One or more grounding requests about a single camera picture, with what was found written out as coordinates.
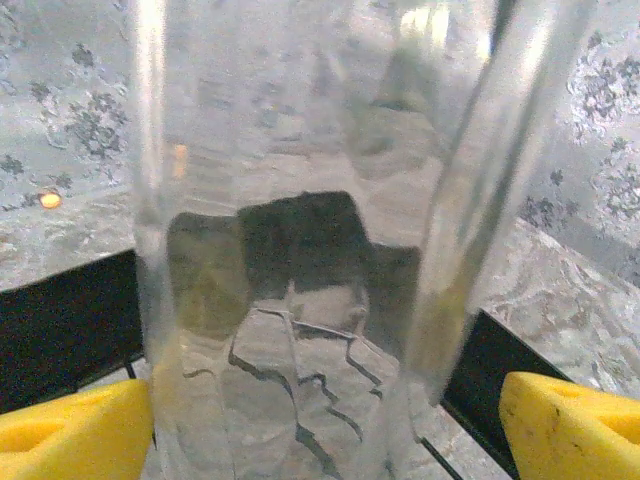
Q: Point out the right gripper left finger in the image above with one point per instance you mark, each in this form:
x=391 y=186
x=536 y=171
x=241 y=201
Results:
x=65 y=440

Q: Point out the small orange crumb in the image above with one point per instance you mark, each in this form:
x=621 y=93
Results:
x=50 y=200

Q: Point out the clear drinking glass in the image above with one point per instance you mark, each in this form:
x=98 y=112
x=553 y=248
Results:
x=320 y=125

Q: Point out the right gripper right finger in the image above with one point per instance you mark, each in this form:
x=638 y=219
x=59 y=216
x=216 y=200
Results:
x=575 y=435

